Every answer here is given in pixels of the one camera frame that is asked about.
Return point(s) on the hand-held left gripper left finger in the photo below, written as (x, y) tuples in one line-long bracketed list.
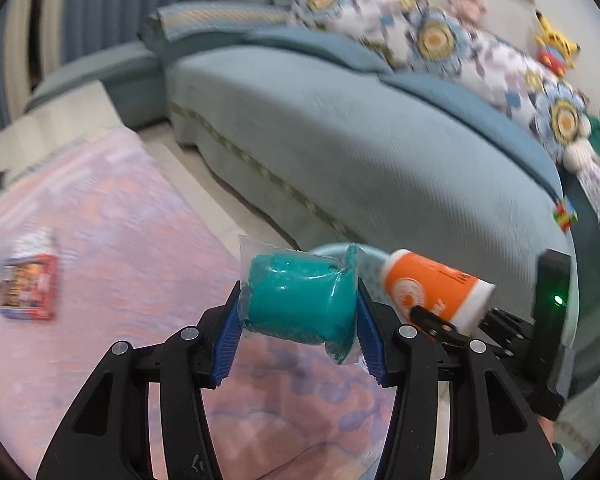
[(227, 345)]

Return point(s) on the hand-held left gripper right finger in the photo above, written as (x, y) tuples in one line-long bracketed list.
[(372, 345)]

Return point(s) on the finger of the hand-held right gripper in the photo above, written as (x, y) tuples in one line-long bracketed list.
[(440, 330)]

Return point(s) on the red-orange white-banded paper cup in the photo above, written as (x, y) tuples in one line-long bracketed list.
[(430, 280)]

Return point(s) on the light teal plastic basket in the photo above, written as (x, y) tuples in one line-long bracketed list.
[(372, 270)]

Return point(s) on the teal plastic-wrapped packet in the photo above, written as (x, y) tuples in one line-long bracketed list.
[(300, 300)]

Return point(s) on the pink floral blanket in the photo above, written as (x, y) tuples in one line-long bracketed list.
[(130, 260)]

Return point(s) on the colourful puzzle cube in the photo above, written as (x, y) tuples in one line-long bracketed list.
[(565, 216)]

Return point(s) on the teal fabric sofa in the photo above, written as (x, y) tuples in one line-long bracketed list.
[(355, 150)]

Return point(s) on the dark red snack box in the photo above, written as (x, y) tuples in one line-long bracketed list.
[(30, 287)]

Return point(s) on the floral sofa backrest cover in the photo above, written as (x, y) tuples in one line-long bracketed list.
[(480, 60)]

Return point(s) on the blue flat cushion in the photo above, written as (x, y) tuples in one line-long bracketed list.
[(320, 47)]

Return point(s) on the yellow plush toy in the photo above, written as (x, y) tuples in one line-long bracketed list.
[(555, 47)]

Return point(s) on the blue patterned armrest cover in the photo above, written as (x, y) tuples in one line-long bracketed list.
[(215, 20)]

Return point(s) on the pink plush toy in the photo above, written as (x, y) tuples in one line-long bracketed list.
[(466, 2)]

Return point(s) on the white sheer curtain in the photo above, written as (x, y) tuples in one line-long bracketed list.
[(35, 25)]

